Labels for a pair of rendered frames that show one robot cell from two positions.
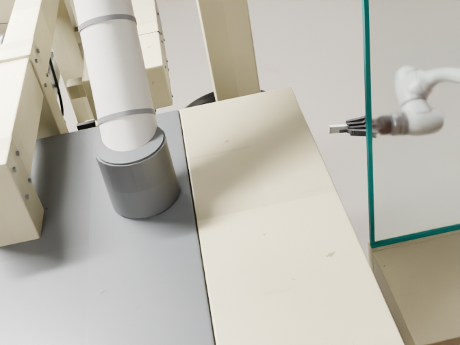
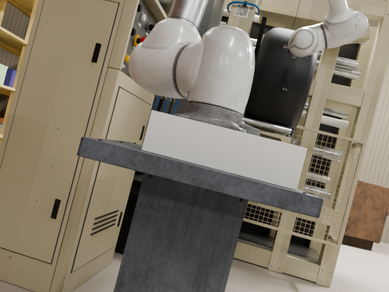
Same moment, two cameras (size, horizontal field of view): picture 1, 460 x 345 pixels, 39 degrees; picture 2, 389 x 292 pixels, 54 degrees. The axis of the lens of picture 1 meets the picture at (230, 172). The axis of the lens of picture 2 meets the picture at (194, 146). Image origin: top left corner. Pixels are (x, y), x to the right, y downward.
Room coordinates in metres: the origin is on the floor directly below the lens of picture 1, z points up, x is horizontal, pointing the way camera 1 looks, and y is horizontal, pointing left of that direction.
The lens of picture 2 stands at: (2.00, -2.27, 0.68)
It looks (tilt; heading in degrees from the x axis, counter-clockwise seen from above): 0 degrees down; 100
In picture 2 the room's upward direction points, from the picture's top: 15 degrees clockwise
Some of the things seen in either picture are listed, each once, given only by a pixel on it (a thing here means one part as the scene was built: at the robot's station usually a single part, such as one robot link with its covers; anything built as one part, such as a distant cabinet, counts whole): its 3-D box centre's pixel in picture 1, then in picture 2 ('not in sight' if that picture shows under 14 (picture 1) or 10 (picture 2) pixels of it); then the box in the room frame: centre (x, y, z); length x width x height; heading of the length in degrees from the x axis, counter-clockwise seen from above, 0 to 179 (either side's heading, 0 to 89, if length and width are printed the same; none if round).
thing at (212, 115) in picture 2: not in sight; (219, 121); (1.87, -1.27, 0.77); 0.22 x 0.18 x 0.06; 6
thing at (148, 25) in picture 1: (126, 49); (307, 15); (2.06, 0.26, 1.71); 0.61 x 0.25 x 0.15; 1
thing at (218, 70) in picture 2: not in sight; (221, 69); (1.84, -1.26, 0.91); 0.18 x 0.16 x 0.22; 155
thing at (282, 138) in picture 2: not in sight; (256, 135); (1.95, -0.18, 0.84); 0.36 x 0.09 x 0.06; 1
